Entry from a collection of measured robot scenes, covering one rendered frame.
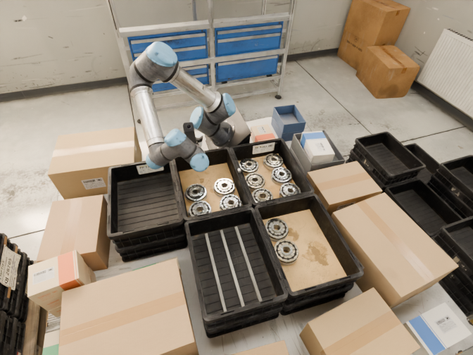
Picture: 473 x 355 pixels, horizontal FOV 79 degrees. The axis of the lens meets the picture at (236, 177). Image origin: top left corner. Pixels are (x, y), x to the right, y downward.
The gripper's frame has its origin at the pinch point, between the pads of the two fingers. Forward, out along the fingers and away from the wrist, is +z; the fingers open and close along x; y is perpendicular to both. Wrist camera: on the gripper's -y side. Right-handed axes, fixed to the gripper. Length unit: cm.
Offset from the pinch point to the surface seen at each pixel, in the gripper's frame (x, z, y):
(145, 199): -23.8, -12.8, 26.4
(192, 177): 0.5, -5.7, 21.2
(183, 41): 24, 159, -41
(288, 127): 67, 19, 7
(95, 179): -47, 7, 21
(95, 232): -45, -27, 30
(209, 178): 8.6, -8.9, 21.7
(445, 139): 285, 73, 53
